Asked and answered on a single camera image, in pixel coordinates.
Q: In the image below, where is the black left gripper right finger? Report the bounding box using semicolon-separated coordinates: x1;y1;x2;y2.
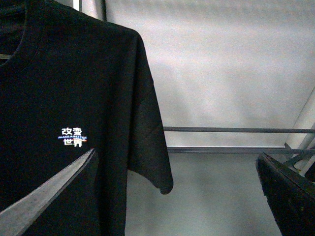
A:
256;153;315;236

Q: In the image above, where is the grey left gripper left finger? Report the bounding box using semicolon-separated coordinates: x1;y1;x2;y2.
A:
0;149;95;236

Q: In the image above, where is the black t-shirt with logo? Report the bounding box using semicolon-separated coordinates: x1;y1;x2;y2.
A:
0;0;173;236

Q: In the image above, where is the wooden clothes hanger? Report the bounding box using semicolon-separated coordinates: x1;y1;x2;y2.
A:
0;54;12;59

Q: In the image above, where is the metal clothes rack frame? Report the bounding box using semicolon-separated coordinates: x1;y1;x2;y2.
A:
72;0;315;173

